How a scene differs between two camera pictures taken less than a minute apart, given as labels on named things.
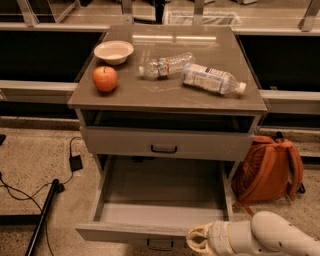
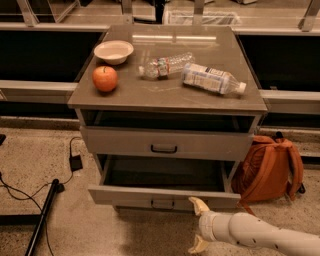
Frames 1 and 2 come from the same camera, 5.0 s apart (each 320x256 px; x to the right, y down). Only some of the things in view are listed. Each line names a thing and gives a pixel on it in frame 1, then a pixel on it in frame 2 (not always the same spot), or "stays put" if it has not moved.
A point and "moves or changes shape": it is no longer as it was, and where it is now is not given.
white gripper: [220, 237] → [207, 226]
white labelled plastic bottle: [214, 79] stays put
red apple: [105, 78] stays put
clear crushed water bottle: [161, 68] stays put
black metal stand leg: [33, 219] stays put
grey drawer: [158, 199] moves or changes shape
